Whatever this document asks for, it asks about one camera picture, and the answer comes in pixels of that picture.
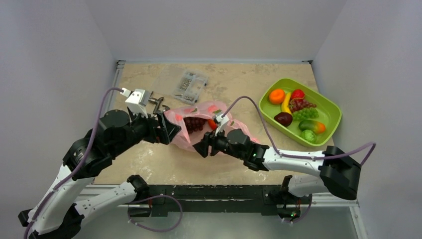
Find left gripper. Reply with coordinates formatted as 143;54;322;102
112;106;182;156

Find pink plastic bag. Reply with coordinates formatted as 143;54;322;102
164;101;261;153

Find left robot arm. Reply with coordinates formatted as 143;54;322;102
18;110;181;239

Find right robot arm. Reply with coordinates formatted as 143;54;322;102
193;129;361;203

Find fake dark red plum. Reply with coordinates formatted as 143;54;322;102
274;112;293;127

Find fake banana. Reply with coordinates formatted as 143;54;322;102
281;92;292;115

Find fake red grapes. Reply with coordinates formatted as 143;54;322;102
288;99;317;113

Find fake green lime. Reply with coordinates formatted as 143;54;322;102
300;129;317;144

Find fake red strawberry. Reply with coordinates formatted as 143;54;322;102
290;89;305;101

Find fake green grapes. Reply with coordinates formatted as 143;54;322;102
292;108;319;121

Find fake mango green orange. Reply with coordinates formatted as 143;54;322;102
298;119;326;134

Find black metal clamp tool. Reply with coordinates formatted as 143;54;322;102
148;91;164;114

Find clear screw organizer box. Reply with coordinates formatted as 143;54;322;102
171;69;209;105

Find green plastic tray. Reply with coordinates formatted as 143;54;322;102
258;78;342;147

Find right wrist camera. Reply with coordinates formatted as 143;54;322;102
213;112;229;136

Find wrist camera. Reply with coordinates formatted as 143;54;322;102
120;88;151;120
213;112;229;136

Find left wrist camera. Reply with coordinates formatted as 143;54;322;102
120;88;151;120

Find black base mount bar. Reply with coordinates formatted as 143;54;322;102
127;185;312;218

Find aluminium frame rail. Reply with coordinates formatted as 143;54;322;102
67;60;126;239

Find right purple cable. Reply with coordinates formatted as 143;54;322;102
221;96;377;167

